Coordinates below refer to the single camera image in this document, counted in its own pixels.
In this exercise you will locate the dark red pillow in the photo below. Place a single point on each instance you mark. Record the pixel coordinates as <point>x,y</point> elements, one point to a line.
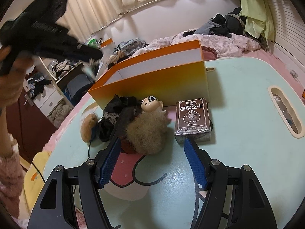
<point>209,52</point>

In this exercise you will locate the person's left hand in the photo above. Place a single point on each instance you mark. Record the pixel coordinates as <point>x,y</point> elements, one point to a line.
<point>14,85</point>

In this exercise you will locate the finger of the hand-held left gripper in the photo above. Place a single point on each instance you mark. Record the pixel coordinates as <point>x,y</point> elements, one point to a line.
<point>90,53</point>

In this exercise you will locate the grey fluffy throw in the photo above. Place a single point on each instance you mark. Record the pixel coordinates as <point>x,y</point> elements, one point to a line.
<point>59,113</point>

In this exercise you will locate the dark clothes pile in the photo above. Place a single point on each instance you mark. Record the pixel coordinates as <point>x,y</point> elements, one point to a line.
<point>219,23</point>

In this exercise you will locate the small orange box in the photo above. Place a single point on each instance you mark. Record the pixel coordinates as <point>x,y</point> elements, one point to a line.
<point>106,42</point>

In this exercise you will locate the dark playing card box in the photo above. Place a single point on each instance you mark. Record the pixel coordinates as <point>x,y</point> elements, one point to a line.
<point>193,116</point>

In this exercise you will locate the dark chair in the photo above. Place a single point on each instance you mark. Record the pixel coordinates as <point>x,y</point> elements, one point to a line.
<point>78,88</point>

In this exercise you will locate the mint cartoon lap table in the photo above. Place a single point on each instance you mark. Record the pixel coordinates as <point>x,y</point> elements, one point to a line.
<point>238,100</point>

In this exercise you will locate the white drawer cabinet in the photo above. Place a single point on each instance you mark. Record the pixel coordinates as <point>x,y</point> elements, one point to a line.
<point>50,102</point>

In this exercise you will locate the pale green hanging garment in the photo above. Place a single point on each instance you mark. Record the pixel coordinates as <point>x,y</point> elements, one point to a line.
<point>255,16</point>

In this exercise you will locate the person's left forearm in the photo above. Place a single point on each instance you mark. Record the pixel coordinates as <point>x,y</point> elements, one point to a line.
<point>9,167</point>

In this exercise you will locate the orange cardboard box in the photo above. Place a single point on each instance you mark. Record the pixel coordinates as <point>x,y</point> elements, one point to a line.
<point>154,85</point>

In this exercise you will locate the pink floral quilt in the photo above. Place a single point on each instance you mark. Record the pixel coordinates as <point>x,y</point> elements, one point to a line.
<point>226,43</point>

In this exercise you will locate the white slatted door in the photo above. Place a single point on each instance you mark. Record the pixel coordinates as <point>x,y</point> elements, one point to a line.
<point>286,28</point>

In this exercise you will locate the fluffy haired doll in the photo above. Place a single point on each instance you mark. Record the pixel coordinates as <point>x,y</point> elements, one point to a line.
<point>147,131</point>

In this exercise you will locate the black lace trimmed cloth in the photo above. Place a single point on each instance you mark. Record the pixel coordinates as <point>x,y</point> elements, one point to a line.
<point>112,114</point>

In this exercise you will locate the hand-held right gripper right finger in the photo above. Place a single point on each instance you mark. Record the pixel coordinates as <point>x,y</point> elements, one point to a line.
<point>195,164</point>

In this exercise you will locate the mixed clothes heap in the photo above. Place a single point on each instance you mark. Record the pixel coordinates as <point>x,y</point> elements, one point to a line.
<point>63,68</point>

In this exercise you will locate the tan round plush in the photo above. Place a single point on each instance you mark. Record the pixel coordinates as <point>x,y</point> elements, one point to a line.
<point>88,126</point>

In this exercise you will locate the yellow plush cushion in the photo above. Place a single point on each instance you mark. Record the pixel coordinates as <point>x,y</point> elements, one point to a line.
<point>35,179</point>

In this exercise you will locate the grey patterned clothes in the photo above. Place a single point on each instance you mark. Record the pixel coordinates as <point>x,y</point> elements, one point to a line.
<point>129,45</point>

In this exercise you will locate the tan and black garment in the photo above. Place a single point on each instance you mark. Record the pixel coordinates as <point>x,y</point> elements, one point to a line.
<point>118,60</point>

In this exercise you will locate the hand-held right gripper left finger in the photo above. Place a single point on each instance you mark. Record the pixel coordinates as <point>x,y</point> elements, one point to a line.
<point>109,162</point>

